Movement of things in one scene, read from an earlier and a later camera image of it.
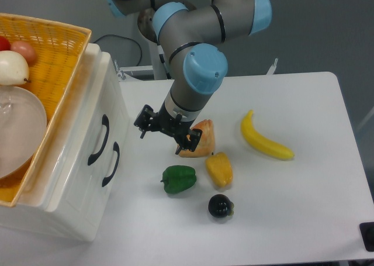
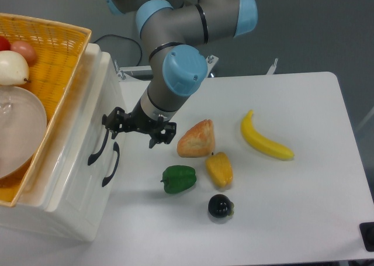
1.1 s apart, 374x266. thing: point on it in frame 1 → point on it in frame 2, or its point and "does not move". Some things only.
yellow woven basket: (59, 49) does not move
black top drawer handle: (106, 122) does not move
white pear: (14, 68) does not move
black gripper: (164, 123) → (140, 121)
